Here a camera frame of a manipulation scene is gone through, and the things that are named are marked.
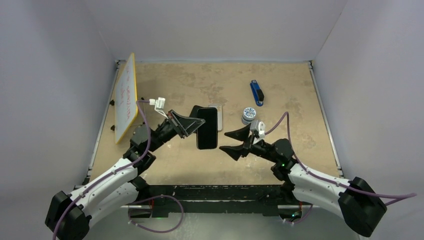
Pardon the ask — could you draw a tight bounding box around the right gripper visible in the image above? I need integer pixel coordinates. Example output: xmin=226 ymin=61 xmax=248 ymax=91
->
xmin=219 ymin=123 xmax=279 ymax=163

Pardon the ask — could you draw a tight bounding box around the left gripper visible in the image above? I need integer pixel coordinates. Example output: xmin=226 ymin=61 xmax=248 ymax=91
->
xmin=148 ymin=110 xmax=205 ymax=153

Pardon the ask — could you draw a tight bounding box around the yellow framed whiteboard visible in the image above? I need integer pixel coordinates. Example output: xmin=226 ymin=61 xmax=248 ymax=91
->
xmin=114 ymin=52 xmax=138 ymax=144

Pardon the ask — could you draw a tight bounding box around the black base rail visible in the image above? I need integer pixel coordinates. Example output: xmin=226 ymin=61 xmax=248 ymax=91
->
xmin=67 ymin=184 xmax=332 ymax=220

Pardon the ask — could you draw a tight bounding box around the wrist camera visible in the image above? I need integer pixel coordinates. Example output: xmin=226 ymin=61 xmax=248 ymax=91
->
xmin=249 ymin=120 xmax=266 ymax=139
xmin=148 ymin=97 xmax=168 ymax=119

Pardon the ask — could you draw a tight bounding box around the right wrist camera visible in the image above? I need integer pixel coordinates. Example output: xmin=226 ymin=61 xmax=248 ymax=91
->
xmin=249 ymin=120 xmax=266 ymax=139

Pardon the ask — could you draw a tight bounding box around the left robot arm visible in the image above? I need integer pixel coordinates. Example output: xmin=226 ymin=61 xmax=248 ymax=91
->
xmin=44 ymin=110 xmax=206 ymax=240

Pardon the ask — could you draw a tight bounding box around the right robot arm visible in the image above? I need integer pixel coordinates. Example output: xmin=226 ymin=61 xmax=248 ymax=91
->
xmin=219 ymin=125 xmax=387 ymax=238

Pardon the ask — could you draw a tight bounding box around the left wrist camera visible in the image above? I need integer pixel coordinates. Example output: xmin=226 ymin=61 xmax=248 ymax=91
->
xmin=148 ymin=97 xmax=168 ymax=119

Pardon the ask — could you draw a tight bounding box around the metal whiteboard stand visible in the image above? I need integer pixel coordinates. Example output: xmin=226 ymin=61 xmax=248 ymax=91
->
xmin=109 ymin=97 xmax=150 ymax=131

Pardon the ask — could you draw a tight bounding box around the black square pad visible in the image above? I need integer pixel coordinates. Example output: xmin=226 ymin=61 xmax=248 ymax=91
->
xmin=196 ymin=107 xmax=218 ymax=150

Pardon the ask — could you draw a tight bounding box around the blue white jar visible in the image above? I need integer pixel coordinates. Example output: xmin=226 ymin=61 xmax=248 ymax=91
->
xmin=241 ymin=107 xmax=257 ymax=125

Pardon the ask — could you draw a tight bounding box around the blue stapler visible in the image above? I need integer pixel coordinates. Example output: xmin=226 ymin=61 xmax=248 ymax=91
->
xmin=249 ymin=79 xmax=265 ymax=107

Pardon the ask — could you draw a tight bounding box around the black smartphone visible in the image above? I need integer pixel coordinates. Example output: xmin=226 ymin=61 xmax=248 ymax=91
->
xmin=189 ymin=105 xmax=203 ymax=119

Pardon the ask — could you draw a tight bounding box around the white phone case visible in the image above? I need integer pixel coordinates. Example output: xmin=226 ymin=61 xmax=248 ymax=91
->
xmin=207 ymin=103 xmax=223 ymax=132

